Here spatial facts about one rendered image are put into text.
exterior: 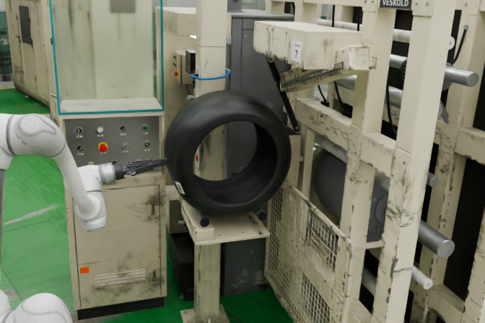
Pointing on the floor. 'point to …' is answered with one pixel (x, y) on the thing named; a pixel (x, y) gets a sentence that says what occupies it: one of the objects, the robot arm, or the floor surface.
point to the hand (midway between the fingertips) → (159, 162)
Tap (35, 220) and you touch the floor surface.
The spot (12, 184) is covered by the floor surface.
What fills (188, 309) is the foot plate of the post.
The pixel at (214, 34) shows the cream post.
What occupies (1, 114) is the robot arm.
